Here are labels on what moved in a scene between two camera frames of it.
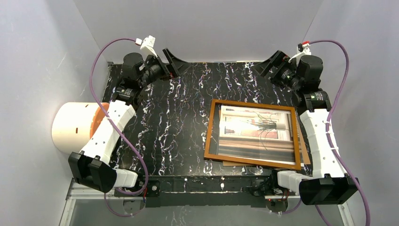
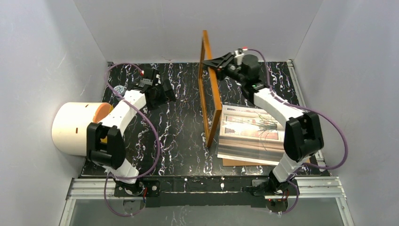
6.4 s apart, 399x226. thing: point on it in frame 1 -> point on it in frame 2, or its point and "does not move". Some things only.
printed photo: [256, 133] does not move
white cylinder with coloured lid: [74, 123] does not move
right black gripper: [275, 68] -> [227, 63]
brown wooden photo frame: [213, 103] -> [207, 55]
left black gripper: [166, 67] -> [163, 92]
